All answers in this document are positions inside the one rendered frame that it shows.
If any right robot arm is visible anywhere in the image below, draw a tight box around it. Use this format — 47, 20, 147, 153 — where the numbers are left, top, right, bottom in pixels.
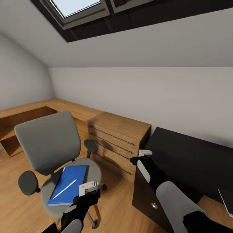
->
130, 150, 233, 233

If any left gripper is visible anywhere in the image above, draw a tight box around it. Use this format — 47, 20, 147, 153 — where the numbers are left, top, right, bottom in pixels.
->
73, 189, 100, 209

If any pen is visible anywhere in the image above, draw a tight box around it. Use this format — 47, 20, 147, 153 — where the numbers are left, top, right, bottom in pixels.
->
54, 180, 77, 199

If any swivel chair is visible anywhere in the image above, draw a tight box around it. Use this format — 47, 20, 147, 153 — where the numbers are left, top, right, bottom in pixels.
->
14, 111, 107, 229

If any notebook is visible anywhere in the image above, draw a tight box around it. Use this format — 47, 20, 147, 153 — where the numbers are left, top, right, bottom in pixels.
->
218, 189, 233, 216

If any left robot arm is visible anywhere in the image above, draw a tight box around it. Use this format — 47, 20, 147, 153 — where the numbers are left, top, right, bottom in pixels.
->
42, 181, 100, 233

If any folder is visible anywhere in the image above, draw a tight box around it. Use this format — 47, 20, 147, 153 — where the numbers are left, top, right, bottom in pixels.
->
47, 166, 86, 206

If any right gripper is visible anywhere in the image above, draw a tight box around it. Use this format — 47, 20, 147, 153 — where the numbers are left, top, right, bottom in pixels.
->
130, 157, 141, 166

